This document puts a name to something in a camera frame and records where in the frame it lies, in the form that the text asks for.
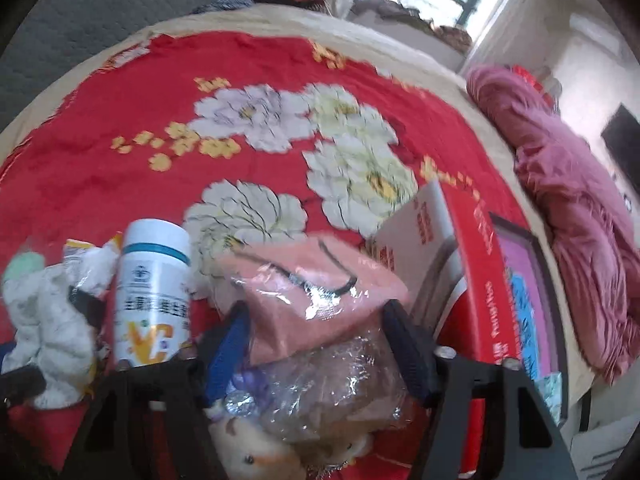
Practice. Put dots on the red gift box lid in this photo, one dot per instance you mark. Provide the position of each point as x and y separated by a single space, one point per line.
475 285

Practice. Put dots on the black framed pink tray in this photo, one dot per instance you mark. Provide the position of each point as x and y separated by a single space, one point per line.
520 280

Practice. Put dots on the pink towel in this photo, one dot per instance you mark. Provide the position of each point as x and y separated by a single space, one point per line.
310 310

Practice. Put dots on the red floral blanket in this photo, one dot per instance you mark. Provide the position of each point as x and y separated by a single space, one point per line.
150 110

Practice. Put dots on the grey quilted headboard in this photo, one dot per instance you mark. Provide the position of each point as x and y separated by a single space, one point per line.
100 20

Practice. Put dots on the green patterned packet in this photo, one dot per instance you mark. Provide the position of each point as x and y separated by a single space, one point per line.
550 392

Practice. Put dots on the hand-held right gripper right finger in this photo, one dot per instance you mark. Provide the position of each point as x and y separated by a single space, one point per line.
402 347

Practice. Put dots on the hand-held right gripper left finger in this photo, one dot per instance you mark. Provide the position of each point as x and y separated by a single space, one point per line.
226 355

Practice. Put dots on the clear bag with brown cloth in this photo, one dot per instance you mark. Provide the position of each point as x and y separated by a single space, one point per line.
330 390

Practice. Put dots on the clothes pile on windowsill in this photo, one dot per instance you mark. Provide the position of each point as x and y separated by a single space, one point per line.
400 12

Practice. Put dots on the white vitamin bottle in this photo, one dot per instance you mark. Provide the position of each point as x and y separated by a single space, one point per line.
152 290

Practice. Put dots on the purple organza bag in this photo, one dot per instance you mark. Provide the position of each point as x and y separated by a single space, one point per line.
240 377

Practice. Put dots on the yellow white snack packet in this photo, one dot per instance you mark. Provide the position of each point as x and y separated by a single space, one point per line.
80 255

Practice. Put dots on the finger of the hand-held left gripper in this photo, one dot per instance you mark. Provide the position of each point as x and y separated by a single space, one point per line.
86 306
20 384

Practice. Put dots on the pink quilt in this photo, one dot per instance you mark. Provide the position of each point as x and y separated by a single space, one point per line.
565 185

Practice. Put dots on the blue patterned pillow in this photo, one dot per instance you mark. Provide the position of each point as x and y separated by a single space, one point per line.
220 2

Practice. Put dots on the cream plush toy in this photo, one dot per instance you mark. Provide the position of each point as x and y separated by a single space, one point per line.
250 455

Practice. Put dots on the black wall television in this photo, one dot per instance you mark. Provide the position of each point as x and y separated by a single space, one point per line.
625 145

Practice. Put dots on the white speckled cloth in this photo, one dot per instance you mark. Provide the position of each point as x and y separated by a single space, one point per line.
45 320

